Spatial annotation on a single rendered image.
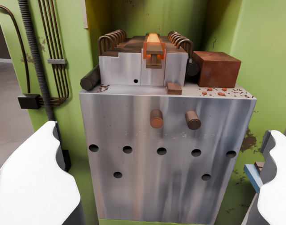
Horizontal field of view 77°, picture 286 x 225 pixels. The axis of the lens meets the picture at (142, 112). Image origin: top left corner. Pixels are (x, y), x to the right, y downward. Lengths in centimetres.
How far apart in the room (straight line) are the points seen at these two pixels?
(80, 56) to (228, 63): 41
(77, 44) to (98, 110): 25
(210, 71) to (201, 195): 35
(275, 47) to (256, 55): 5
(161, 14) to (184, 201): 74
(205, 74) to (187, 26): 49
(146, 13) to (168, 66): 50
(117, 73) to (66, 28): 23
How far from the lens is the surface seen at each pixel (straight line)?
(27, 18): 63
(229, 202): 101
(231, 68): 46
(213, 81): 46
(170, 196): 59
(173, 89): 39
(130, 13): 90
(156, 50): 32
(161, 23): 90
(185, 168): 51
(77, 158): 81
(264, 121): 75
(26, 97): 70
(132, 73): 43
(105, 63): 44
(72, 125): 72
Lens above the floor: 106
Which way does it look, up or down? 28 degrees down
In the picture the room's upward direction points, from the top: 1 degrees clockwise
